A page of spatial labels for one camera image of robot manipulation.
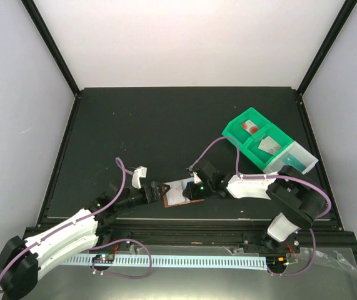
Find brown leather card holder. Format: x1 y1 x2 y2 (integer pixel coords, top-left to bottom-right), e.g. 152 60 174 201
163 177 204 208

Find white card with magnetic stripe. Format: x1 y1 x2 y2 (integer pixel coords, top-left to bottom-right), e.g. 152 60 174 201
258 136 282 155

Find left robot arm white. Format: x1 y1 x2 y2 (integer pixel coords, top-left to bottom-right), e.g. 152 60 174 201
0 181 171 299

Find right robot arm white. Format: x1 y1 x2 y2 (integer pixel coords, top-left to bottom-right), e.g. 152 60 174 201
183 161 331 254

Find white card pink flowers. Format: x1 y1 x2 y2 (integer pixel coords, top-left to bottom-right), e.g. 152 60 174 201
164 180 186 208

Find red dotted card in bin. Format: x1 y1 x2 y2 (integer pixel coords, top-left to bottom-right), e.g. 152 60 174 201
241 120 259 135

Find teal card in bin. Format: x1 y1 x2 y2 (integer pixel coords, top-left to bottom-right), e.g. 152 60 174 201
283 154 306 172

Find green bin middle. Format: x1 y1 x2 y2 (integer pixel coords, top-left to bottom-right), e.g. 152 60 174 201
241 124 294 171

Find green bin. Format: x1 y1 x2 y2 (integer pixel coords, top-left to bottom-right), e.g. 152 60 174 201
241 124 294 171
222 107 272 149

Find green bin far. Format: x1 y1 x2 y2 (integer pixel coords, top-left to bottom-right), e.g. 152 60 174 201
222 107 272 149

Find small circuit board left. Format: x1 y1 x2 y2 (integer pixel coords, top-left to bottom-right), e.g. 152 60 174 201
92 254 114 264

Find small circuit board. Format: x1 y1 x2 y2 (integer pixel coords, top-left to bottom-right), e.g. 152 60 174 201
266 256 299 266
92 254 114 264

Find white translucent bin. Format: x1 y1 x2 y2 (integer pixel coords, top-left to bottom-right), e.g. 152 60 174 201
262 141 319 174

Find small circuit board right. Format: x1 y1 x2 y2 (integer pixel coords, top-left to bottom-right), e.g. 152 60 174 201
266 256 299 266

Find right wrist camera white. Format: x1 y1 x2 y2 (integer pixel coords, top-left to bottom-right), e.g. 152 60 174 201
187 166 201 184

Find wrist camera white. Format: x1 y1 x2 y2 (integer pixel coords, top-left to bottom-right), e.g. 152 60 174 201
131 166 147 189
187 166 201 184

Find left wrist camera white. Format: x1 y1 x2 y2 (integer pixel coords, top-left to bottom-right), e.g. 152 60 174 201
131 166 147 189

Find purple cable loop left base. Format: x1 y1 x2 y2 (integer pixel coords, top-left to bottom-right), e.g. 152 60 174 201
89 238 152 279

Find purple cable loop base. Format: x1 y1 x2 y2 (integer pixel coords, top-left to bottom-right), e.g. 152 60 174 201
267 227 317 278
89 238 152 279

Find white slotted cable duct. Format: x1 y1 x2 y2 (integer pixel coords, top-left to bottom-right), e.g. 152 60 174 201
62 254 267 271

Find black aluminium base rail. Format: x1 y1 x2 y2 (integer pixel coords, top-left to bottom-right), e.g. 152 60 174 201
110 219 357 251

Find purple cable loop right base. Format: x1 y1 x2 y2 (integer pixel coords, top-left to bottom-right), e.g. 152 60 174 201
267 227 317 278

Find black frame post left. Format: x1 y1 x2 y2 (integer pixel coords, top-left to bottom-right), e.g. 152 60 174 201
21 0 80 96

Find black frame post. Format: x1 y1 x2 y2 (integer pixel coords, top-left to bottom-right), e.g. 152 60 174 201
297 0 357 96
21 0 80 96

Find black frame post right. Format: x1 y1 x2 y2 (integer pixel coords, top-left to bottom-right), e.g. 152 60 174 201
297 0 357 96

